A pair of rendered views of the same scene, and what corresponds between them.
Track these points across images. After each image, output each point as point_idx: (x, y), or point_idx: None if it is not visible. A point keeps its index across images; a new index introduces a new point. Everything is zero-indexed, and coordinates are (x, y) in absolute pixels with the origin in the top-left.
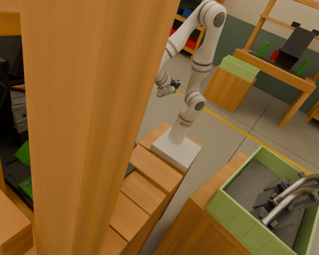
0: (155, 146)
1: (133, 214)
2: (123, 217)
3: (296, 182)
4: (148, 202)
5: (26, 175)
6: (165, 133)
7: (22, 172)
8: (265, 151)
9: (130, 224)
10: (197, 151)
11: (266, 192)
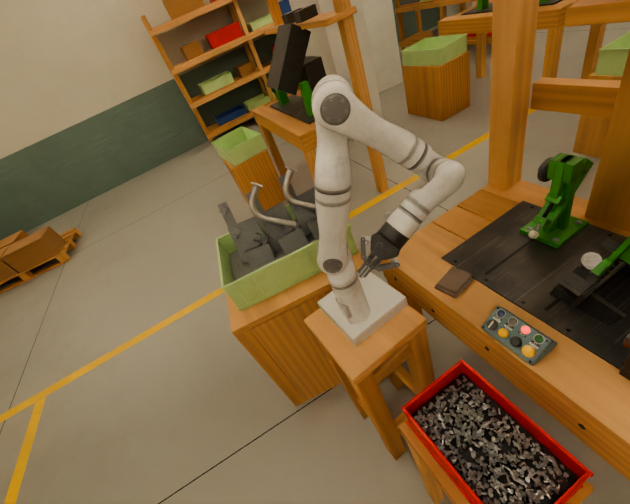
0: (400, 293)
1: (449, 221)
2: (460, 218)
3: (265, 216)
4: (431, 231)
5: (588, 236)
6: (370, 322)
7: (595, 238)
8: (224, 283)
9: (453, 214)
10: (330, 294)
11: (282, 245)
